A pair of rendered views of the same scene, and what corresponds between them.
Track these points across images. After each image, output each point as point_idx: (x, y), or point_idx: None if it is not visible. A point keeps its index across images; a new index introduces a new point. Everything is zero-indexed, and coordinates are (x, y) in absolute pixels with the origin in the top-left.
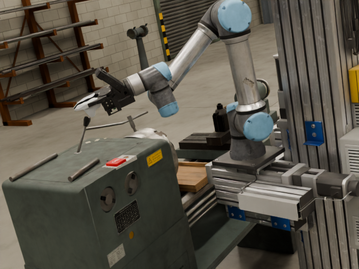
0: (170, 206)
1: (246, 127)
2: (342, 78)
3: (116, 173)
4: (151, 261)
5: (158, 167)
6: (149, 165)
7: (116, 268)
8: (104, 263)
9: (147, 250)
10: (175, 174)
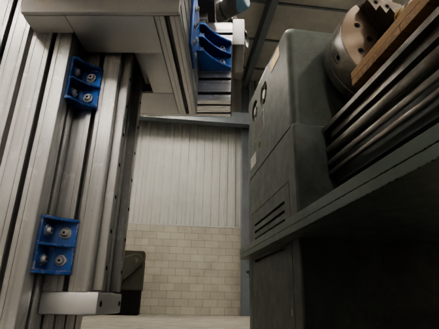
0: (280, 113)
1: None
2: None
3: (258, 87)
4: (265, 178)
5: (276, 68)
6: (271, 70)
7: (252, 173)
8: (249, 165)
9: (264, 164)
10: (287, 69)
